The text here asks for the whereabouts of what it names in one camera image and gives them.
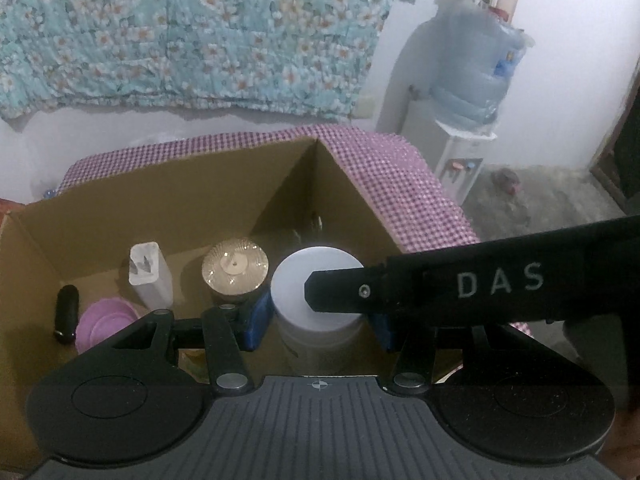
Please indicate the person's right forearm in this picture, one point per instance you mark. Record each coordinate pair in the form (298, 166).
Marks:
(622, 440)

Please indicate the white plastic bottle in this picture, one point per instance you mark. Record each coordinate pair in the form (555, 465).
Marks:
(300, 305)

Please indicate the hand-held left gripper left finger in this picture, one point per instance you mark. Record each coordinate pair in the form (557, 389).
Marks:
(257, 320)

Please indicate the small red floor object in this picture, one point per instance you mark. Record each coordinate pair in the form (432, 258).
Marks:
(507, 181)

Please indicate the blue water jug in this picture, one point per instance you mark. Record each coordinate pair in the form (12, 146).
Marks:
(475, 70)

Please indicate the teal floral cloth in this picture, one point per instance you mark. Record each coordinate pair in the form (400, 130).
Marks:
(200, 35)

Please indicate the round gold jar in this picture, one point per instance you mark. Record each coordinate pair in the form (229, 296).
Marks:
(235, 265)

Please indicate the purple plastic lid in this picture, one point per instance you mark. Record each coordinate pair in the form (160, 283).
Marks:
(102, 325)

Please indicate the white water dispenser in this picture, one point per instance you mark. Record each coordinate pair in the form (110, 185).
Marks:
(450, 160)

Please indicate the purple checkered cloth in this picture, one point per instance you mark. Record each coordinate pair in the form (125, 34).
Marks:
(400, 185)

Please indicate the brown cardboard box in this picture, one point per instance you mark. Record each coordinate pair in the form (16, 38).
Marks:
(200, 200)

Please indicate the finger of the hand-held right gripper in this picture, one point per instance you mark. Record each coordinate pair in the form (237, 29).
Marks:
(345, 290)

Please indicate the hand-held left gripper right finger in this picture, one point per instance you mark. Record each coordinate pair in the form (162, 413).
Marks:
(382, 332)

